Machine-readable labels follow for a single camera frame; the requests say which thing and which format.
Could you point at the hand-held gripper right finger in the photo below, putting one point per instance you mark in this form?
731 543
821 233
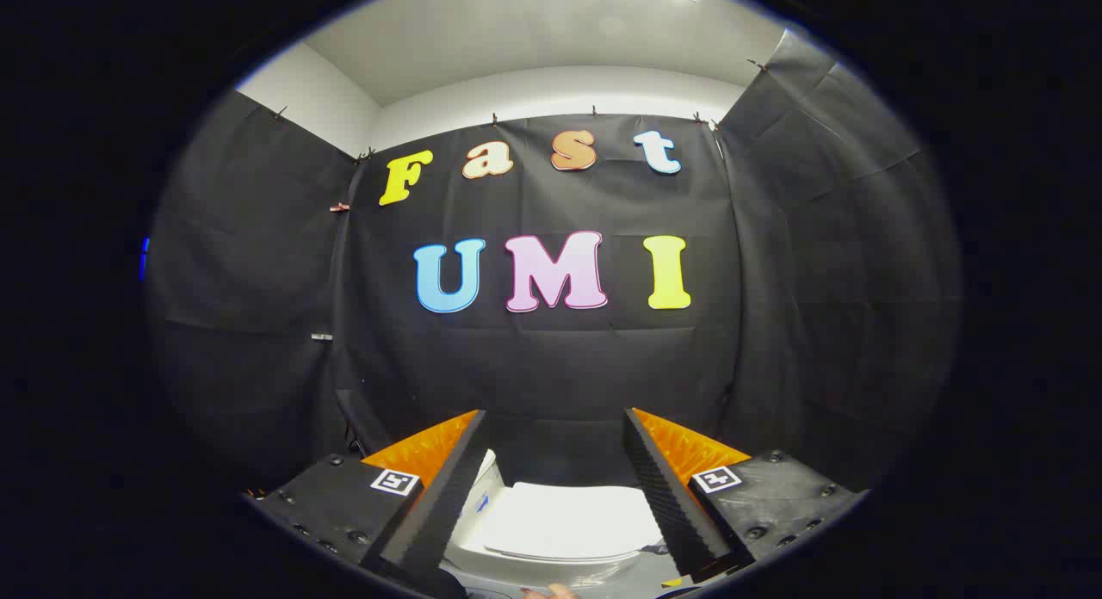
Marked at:
667 504

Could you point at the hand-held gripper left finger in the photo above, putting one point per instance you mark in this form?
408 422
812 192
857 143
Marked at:
448 504

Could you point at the white toilet lid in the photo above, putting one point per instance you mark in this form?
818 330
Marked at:
572 517

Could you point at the white toilet body with tank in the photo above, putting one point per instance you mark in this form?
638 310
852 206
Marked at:
484 487

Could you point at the black backdrop cloth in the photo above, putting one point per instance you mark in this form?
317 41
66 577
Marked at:
551 367

